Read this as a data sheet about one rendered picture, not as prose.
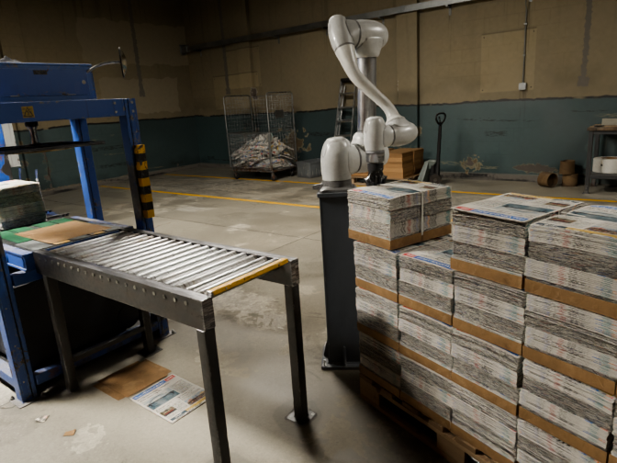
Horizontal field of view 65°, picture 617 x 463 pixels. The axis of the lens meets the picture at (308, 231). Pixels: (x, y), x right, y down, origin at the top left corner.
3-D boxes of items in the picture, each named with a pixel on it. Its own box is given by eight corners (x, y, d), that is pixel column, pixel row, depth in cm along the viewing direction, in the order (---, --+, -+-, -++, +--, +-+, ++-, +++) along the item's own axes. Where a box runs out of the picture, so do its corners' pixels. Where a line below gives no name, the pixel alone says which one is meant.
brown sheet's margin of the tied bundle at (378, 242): (374, 231, 236) (374, 222, 235) (417, 242, 212) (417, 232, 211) (348, 237, 227) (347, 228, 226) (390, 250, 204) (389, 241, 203)
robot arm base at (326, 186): (314, 187, 270) (313, 177, 268) (353, 186, 267) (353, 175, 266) (311, 194, 252) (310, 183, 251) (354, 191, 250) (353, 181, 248)
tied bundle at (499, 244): (510, 248, 199) (513, 192, 193) (584, 265, 175) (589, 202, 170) (449, 270, 179) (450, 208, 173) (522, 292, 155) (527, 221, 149)
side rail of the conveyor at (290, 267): (300, 283, 218) (298, 257, 214) (293, 287, 213) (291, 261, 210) (129, 245, 298) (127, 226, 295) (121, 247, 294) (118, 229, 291)
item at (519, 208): (510, 194, 191) (510, 191, 191) (585, 204, 168) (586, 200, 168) (448, 210, 172) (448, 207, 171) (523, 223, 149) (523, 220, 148)
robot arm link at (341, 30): (341, 40, 229) (364, 40, 235) (330, 7, 232) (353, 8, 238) (329, 57, 240) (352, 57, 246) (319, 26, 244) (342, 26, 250)
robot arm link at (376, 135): (372, 152, 222) (395, 149, 228) (371, 117, 218) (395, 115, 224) (359, 151, 232) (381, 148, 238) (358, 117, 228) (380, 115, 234)
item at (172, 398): (217, 395, 256) (216, 393, 256) (172, 423, 235) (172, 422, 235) (173, 375, 279) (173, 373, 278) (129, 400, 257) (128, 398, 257)
